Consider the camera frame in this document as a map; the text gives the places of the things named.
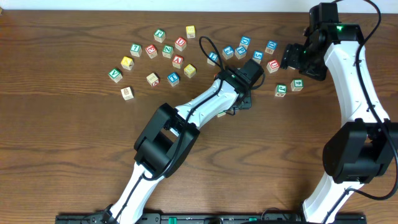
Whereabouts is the blue D block upper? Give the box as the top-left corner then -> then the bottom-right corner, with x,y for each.
239,36 -> 251,49

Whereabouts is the green 7 block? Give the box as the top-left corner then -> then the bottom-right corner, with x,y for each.
130,44 -> 142,57

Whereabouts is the plain wooden picture block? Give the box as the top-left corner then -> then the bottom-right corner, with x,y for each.
121,86 -> 134,101

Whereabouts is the green R block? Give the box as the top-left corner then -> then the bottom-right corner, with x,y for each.
217,111 -> 226,118

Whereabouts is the red U block right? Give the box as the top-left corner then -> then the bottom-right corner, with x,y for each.
267,60 -> 280,73

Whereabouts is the yellow S block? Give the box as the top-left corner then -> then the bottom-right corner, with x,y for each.
186,26 -> 196,39

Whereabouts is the blue 2 block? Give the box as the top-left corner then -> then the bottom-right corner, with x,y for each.
223,45 -> 234,60

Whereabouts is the plain red-edged block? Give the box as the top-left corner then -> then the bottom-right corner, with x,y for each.
146,73 -> 160,86

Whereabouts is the green Z block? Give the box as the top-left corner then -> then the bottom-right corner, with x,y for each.
162,45 -> 174,58

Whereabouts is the yellow block far left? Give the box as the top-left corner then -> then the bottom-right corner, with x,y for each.
121,57 -> 134,70

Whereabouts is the blue D block right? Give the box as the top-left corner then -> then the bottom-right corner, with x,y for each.
265,40 -> 277,55

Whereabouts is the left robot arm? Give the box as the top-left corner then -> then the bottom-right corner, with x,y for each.
102,59 -> 264,223

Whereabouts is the blue P block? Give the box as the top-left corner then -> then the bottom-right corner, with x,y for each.
234,46 -> 247,60

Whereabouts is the green j block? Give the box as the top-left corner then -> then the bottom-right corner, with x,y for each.
154,29 -> 165,43
275,84 -> 287,97

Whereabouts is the blue d block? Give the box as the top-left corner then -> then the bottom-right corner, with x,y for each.
239,36 -> 251,49
265,40 -> 277,55

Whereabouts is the green J block lower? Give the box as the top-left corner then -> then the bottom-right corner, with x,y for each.
275,84 -> 287,97

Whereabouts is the green V block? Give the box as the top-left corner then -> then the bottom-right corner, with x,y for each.
108,68 -> 123,83

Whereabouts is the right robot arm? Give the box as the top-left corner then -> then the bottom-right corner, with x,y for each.
280,2 -> 397,223

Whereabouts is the yellow block centre left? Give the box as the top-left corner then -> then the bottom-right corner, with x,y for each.
184,64 -> 197,78

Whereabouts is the green 4 block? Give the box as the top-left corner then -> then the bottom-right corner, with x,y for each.
290,79 -> 304,91

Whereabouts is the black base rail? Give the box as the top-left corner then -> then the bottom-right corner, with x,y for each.
55,212 -> 368,224

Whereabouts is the green J block top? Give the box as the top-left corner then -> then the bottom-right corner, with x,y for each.
154,29 -> 165,43

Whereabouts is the red E block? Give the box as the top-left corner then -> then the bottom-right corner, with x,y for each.
145,44 -> 158,58

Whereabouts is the red u block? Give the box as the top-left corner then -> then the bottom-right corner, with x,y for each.
175,37 -> 187,52
267,60 -> 280,73

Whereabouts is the blue L block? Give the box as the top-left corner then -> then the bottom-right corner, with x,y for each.
207,52 -> 219,66

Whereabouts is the blue 5 block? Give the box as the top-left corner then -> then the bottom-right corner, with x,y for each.
252,50 -> 264,64

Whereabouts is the red U block left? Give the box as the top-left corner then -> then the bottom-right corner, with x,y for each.
175,37 -> 187,52

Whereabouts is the blue T block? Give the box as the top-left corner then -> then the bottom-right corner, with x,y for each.
167,72 -> 180,86

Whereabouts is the red A block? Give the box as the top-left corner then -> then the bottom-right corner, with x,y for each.
172,55 -> 183,69

